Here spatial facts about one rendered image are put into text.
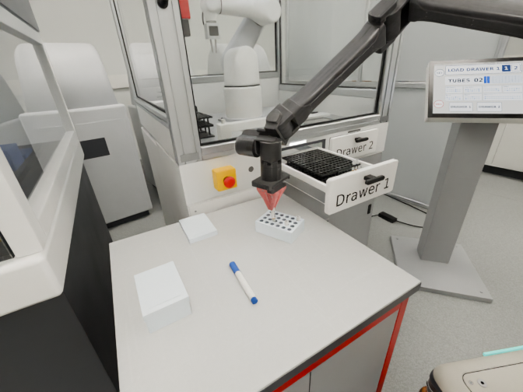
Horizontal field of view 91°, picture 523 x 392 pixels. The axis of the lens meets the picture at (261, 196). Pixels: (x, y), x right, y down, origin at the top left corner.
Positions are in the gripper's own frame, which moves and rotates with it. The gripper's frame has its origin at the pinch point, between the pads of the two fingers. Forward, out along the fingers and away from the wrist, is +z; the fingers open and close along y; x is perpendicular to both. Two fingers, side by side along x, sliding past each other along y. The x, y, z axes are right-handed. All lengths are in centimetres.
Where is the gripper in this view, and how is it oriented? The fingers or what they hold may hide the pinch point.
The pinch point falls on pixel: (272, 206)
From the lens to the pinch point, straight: 75.5
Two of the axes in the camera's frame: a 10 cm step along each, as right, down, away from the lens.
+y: -5.8, 3.8, -7.2
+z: 0.3, 9.0, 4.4
